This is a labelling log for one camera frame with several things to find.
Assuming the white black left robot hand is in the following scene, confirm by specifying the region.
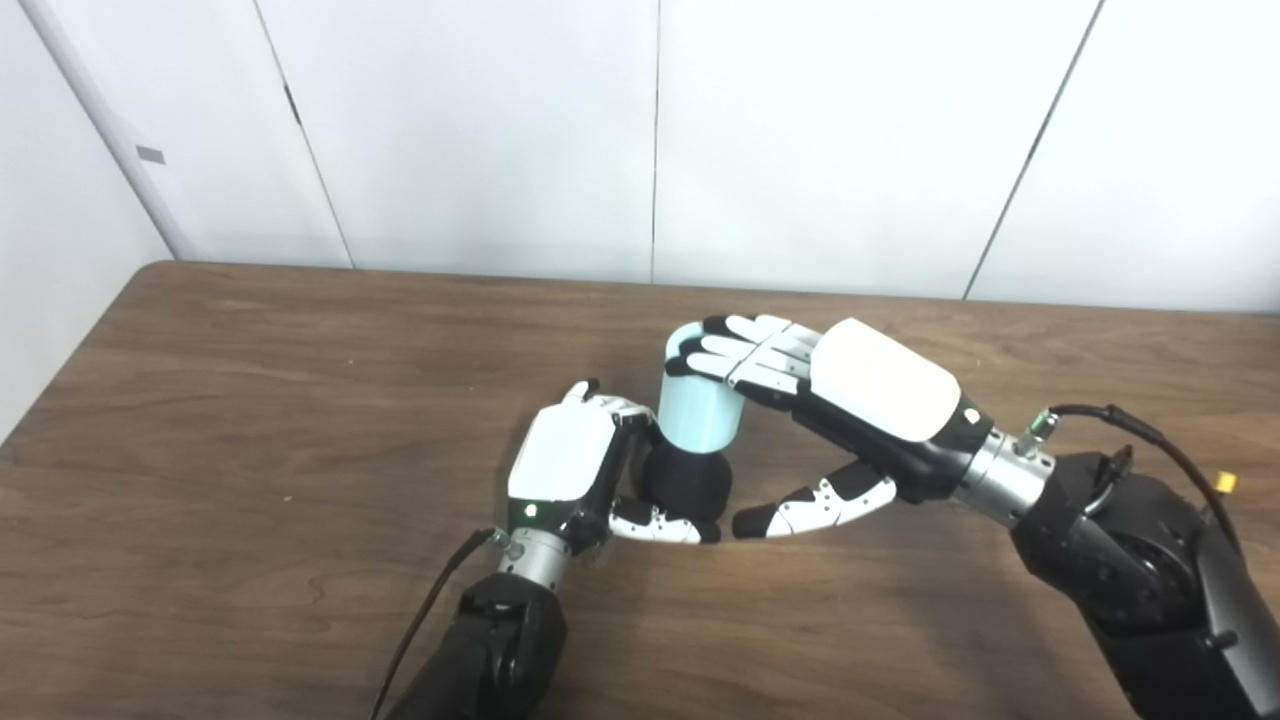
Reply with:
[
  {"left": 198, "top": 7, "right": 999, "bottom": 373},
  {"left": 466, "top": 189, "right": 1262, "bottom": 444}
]
[{"left": 506, "top": 379, "right": 723, "bottom": 556}]

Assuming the light-blue cylindrical hose piece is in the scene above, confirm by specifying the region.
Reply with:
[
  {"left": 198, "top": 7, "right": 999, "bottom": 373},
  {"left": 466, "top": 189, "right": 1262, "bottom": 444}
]
[{"left": 657, "top": 322, "right": 746, "bottom": 456}]

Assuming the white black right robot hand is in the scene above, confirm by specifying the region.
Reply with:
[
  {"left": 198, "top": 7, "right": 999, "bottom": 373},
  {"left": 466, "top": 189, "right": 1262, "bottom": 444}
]
[{"left": 665, "top": 314, "right": 997, "bottom": 542}]

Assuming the black funnel-shaped nozzle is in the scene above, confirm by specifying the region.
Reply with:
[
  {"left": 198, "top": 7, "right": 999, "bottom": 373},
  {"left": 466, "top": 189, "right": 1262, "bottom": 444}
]
[{"left": 640, "top": 440, "right": 734, "bottom": 523}]

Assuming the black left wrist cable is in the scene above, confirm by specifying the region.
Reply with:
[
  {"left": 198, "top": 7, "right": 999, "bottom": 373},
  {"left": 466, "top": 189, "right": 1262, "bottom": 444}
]
[{"left": 368, "top": 528, "right": 511, "bottom": 720}]

